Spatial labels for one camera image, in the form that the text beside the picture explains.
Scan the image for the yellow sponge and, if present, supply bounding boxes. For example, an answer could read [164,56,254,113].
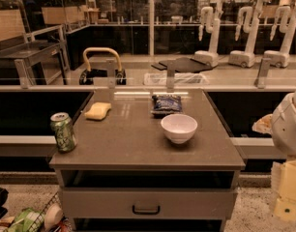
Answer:
[84,102,111,120]

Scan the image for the green soda can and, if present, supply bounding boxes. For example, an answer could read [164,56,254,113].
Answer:
[50,112,76,153]

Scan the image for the clear plastic bin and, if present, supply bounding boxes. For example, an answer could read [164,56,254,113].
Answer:
[143,72,209,85]

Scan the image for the white background robot right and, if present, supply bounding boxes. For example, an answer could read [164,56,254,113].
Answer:
[264,2,296,68]

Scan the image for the white background robot middle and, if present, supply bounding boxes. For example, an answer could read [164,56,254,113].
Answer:
[228,0,272,68]

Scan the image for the grey metal side table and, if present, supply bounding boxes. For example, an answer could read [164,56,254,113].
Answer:
[0,41,69,85]

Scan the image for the white background robot left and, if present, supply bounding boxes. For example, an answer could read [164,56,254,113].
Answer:
[193,0,229,68]

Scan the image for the wire basket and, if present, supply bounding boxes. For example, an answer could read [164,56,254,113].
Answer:
[23,193,73,232]

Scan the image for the white cup in basket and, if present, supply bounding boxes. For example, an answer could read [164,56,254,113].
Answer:
[44,203,63,231]

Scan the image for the black drawer handle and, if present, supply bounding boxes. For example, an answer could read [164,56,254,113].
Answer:
[132,205,161,216]

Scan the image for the green snack bag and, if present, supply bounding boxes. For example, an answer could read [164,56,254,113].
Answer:
[6,208,44,232]

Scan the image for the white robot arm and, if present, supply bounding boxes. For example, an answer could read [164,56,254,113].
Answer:
[252,91,296,221]

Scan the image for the blue chip bag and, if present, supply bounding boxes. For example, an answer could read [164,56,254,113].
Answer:
[151,95,183,115]

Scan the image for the white bowl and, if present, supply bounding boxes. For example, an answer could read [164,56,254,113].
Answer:
[161,114,198,144]

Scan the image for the yellow handled black cart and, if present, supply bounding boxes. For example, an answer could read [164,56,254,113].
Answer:
[79,47,127,87]

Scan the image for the grey middle drawer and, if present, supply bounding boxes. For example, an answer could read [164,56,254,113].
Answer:
[59,188,237,219]

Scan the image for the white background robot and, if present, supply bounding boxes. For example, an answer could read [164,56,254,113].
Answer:
[228,0,272,68]
[193,0,229,68]
[264,2,296,68]

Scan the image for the glass railing barrier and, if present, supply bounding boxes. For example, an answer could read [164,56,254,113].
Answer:
[0,57,296,92]

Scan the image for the grey drawer cabinet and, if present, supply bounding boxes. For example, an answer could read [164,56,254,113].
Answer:
[50,89,245,232]

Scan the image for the black floor mat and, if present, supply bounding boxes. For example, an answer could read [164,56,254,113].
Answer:
[152,57,212,73]

